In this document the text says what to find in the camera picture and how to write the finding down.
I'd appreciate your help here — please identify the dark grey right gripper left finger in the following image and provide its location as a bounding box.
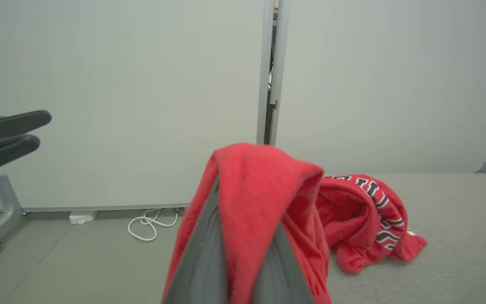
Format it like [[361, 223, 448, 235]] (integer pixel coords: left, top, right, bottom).
[[163, 173, 232, 304]]

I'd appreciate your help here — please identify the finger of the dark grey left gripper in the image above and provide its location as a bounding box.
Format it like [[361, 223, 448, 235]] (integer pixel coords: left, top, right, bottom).
[[0, 110, 52, 147], [0, 134, 41, 180]]

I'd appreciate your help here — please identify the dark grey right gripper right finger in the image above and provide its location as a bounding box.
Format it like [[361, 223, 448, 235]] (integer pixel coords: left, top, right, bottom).
[[251, 222, 315, 304]]

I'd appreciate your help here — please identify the red white garment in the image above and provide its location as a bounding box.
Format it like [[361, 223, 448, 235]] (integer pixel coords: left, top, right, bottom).
[[161, 143, 428, 304]]

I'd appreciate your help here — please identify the grey panel foot with caster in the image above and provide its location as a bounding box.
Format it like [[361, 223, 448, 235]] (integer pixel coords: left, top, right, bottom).
[[0, 168, 29, 250]]

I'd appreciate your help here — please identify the white power adapter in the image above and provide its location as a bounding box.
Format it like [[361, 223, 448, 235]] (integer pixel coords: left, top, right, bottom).
[[68, 210, 98, 225]]

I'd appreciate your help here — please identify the wide white partition panel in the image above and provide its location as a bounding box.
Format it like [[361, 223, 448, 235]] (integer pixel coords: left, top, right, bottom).
[[0, 0, 275, 212]]

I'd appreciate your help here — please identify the narrow white partition panel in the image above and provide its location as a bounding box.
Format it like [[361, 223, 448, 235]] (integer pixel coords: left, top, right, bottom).
[[268, 0, 486, 175]]

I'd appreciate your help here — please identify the coiled white cable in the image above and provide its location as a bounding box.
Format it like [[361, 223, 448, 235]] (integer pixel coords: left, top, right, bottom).
[[127, 207, 180, 242]]

